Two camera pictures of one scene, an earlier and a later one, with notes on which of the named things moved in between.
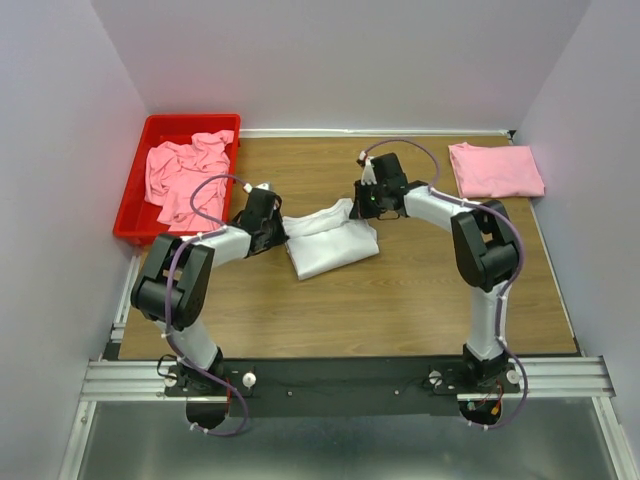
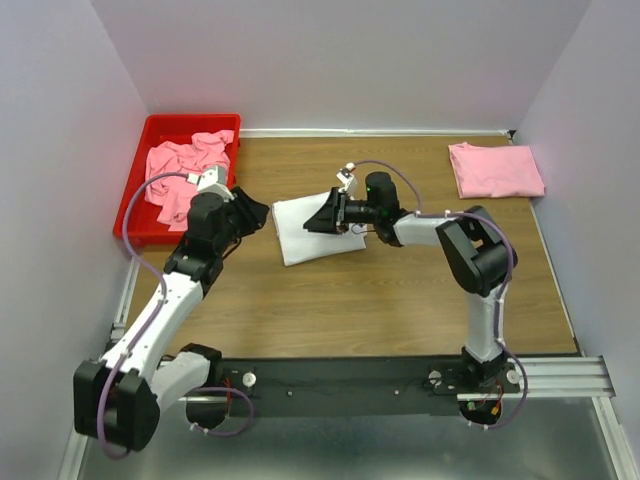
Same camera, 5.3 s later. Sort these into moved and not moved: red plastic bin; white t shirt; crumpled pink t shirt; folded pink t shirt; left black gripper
Moved: left black gripper; white t shirt
Not moved: red plastic bin; folded pink t shirt; crumpled pink t shirt
